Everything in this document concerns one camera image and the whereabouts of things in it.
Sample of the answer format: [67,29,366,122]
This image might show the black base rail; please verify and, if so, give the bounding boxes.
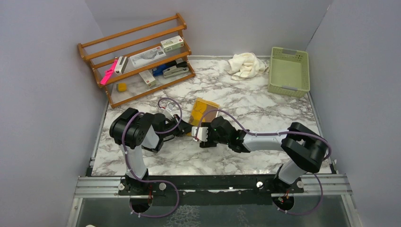
[117,174,304,207]

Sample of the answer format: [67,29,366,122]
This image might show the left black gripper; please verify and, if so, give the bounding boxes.
[160,113,193,138]

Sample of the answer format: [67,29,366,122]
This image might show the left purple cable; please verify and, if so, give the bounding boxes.
[121,97,183,218]

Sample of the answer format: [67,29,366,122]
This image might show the blue stapler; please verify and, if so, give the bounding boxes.
[152,61,176,77]

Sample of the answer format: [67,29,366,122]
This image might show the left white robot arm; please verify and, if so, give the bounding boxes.
[109,108,192,194]

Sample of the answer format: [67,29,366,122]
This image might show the cream white towel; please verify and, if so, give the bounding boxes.
[226,52,270,81]

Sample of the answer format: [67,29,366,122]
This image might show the orange wooden rack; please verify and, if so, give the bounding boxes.
[78,13,195,108]

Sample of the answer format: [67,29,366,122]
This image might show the purple cable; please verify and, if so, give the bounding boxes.
[121,97,183,218]
[194,109,332,217]

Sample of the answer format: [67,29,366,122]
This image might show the white silver device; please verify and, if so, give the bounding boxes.
[114,56,129,75]

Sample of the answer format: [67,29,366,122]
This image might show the small white red box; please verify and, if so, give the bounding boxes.
[139,70,156,87]

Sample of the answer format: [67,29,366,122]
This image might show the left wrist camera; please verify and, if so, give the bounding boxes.
[163,105,180,121]

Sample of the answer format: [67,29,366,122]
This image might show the yellow sponge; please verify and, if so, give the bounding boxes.
[116,83,127,92]

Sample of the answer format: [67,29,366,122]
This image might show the pink plastic tool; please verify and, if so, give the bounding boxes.
[100,58,118,86]

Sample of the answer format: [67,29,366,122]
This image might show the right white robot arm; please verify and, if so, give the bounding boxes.
[191,116,330,192]

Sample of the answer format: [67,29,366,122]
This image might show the long white flat box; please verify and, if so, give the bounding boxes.
[129,46,166,68]

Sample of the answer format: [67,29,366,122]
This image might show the white green box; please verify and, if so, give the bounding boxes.
[160,35,184,52]

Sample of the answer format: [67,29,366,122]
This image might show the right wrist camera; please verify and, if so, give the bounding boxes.
[191,126,208,142]

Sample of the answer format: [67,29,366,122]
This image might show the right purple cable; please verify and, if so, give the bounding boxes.
[194,109,332,217]

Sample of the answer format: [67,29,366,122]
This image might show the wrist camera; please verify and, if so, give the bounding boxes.
[163,105,180,121]
[191,126,208,142]

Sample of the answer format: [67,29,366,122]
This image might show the green plastic basket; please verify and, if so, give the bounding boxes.
[267,47,310,98]

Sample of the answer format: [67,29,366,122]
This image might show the grey white stapler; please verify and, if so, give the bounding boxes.
[163,61,189,78]

